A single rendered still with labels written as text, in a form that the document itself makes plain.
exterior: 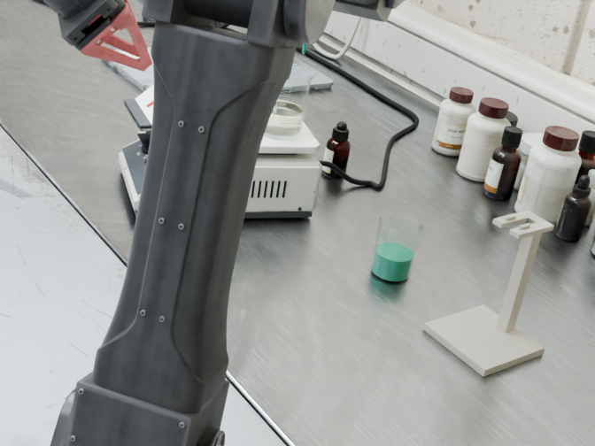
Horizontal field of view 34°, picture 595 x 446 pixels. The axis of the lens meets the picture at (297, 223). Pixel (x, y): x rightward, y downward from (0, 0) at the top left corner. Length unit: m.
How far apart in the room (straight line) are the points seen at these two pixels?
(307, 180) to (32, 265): 0.31
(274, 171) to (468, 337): 0.28
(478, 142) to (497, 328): 0.36
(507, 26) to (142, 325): 1.02
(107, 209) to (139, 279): 0.54
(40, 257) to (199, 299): 0.47
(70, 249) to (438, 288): 0.37
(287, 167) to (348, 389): 0.30
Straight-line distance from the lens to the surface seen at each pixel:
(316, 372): 0.83
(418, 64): 1.52
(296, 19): 0.46
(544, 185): 1.16
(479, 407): 0.84
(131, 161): 1.08
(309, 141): 1.04
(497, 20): 1.46
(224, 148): 0.48
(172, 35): 0.48
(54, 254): 0.96
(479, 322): 0.93
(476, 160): 1.24
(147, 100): 1.31
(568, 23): 1.37
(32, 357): 0.82
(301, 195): 1.05
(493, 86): 1.40
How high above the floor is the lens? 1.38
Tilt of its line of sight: 27 degrees down
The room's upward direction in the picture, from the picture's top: 9 degrees clockwise
